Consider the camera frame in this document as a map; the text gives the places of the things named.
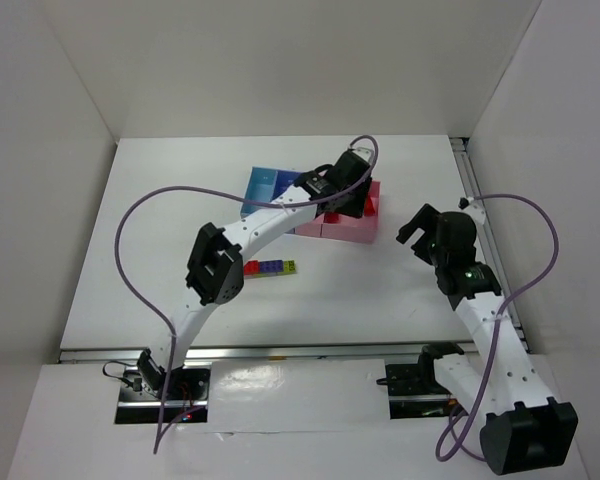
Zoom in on lime green lego brick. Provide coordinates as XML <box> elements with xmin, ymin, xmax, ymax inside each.
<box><xmin>282</xmin><ymin>260</ymin><xmax>296</xmax><ymax>275</ymax></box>

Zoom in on purple lego brick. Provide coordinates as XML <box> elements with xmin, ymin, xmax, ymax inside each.
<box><xmin>258</xmin><ymin>260</ymin><xmax>284</xmax><ymax>275</ymax></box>

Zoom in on small red lego brick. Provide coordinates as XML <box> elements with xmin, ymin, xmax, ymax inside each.
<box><xmin>324</xmin><ymin>213</ymin><xmax>341</xmax><ymax>224</ymax></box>

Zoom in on red long lego brick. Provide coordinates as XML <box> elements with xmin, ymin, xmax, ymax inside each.
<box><xmin>243</xmin><ymin>260</ymin><xmax>260</xmax><ymax>277</ymax></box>

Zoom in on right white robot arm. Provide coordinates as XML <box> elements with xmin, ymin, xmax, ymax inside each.
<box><xmin>396</xmin><ymin>204</ymin><xmax>578</xmax><ymax>475</ymax></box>

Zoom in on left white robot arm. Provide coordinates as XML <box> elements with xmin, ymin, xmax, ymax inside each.
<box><xmin>138</xmin><ymin>147</ymin><xmax>377</xmax><ymax>395</ymax></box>

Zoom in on small pink bin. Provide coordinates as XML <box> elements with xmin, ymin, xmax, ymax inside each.
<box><xmin>288</xmin><ymin>218</ymin><xmax>323</xmax><ymax>238</ymax></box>

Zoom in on light blue bin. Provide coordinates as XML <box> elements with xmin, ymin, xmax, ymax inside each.
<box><xmin>240</xmin><ymin>167</ymin><xmax>278</xmax><ymax>217</ymax></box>

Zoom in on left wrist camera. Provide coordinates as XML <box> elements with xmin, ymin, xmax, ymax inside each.
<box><xmin>349</xmin><ymin>146</ymin><xmax>375</xmax><ymax>163</ymax></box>

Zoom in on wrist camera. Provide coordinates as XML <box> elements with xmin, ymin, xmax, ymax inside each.
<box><xmin>349</xmin><ymin>146</ymin><xmax>375</xmax><ymax>163</ymax></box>
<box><xmin>458</xmin><ymin>197</ymin><xmax>487</xmax><ymax>225</ymax></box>

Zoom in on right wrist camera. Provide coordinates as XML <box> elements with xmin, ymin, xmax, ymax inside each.
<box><xmin>458</xmin><ymin>197</ymin><xmax>487</xmax><ymax>225</ymax></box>

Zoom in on aluminium rail right side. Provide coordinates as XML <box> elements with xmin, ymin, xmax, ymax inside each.
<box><xmin>449</xmin><ymin>137</ymin><xmax>530</xmax><ymax>352</ymax></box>

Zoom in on aluminium rail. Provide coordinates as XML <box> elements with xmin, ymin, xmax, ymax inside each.
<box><xmin>59</xmin><ymin>341</ymin><xmax>481</xmax><ymax>364</ymax></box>
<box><xmin>449</xmin><ymin>137</ymin><xmax>530</xmax><ymax>352</ymax></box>

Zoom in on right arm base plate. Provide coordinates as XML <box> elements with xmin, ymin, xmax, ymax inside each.
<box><xmin>376</xmin><ymin>364</ymin><xmax>457</xmax><ymax>420</ymax></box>

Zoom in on aluminium rail front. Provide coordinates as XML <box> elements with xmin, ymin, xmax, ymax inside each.
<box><xmin>59</xmin><ymin>341</ymin><xmax>481</xmax><ymax>364</ymax></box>

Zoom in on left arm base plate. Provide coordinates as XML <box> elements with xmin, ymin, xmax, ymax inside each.
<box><xmin>114</xmin><ymin>365</ymin><xmax>211</xmax><ymax>425</ymax></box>

